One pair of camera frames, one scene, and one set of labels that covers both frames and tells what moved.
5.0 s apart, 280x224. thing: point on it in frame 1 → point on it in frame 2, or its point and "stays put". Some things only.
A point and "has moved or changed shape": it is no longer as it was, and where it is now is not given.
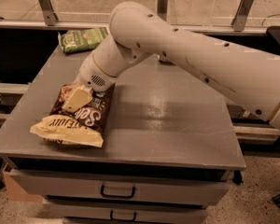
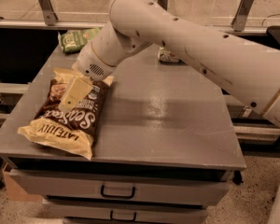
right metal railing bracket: (244, 7) stays put
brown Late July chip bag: (85, 126) has moved or changed shape
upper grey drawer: (190, 187) stays put
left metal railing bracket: (49, 13) stays put
